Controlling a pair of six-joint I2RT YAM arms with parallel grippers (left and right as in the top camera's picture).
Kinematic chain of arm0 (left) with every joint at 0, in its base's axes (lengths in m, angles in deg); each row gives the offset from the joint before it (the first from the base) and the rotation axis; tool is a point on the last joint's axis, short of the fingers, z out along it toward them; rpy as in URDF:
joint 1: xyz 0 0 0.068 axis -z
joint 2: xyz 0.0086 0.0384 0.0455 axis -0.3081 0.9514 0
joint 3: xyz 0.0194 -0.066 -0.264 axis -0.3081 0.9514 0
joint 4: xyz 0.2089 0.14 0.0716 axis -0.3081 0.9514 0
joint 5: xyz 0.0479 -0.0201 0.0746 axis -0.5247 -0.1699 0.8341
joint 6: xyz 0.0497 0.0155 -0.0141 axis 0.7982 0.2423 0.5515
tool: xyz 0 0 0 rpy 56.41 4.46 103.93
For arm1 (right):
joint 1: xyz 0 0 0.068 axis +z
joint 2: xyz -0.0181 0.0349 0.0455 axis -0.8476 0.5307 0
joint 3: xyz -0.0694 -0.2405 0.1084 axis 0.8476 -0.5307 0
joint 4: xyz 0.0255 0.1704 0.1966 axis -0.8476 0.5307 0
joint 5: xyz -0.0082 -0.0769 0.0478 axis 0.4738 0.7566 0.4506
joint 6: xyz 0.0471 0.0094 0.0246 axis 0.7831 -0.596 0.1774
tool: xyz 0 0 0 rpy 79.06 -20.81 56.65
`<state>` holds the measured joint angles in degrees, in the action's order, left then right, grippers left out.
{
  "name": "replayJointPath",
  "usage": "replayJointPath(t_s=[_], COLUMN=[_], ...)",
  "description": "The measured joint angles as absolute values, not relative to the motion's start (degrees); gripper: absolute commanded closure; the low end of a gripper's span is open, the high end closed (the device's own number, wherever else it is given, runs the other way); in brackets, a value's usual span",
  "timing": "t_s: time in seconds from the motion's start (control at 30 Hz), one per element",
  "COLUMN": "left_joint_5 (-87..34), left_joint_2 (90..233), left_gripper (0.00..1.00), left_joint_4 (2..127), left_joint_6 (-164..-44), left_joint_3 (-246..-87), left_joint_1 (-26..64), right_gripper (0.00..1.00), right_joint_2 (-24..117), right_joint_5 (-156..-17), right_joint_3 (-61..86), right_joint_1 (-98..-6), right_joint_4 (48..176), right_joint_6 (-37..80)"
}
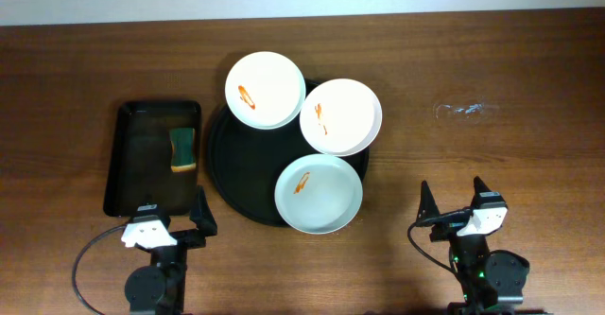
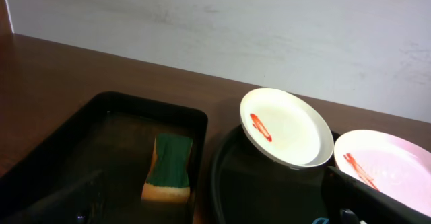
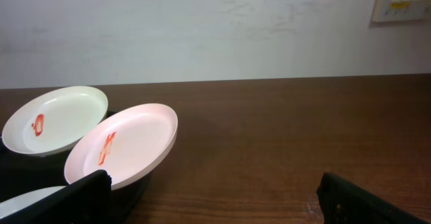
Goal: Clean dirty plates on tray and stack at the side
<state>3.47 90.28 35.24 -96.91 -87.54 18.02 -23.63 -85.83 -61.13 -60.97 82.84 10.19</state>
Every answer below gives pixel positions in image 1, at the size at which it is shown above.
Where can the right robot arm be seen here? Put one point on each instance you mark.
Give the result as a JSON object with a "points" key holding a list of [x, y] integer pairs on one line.
{"points": [[491, 281]]}

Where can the green and yellow sponge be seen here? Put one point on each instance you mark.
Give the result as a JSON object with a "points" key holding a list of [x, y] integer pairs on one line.
{"points": [[182, 143]]}

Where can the black rectangular tray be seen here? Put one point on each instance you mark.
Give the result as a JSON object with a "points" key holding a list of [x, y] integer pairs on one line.
{"points": [[140, 166]]}

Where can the white plate top right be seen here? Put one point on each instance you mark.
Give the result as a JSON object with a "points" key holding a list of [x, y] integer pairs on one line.
{"points": [[341, 117]]}

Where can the white plate top left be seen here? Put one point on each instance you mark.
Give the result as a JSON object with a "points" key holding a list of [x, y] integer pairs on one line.
{"points": [[265, 90]]}

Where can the pale blue plate front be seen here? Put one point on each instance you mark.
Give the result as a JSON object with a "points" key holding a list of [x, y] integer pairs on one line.
{"points": [[318, 194]]}

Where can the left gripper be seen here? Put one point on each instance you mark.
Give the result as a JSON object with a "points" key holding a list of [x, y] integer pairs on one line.
{"points": [[184, 238]]}

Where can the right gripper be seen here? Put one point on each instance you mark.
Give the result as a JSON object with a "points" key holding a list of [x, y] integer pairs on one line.
{"points": [[447, 220]]}

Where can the white plate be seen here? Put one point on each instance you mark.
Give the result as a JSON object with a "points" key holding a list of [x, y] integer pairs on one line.
{"points": [[265, 90], [341, 117]]}

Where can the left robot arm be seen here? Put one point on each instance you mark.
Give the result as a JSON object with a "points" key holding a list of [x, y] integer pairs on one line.
{"points": [[159, 287]]}

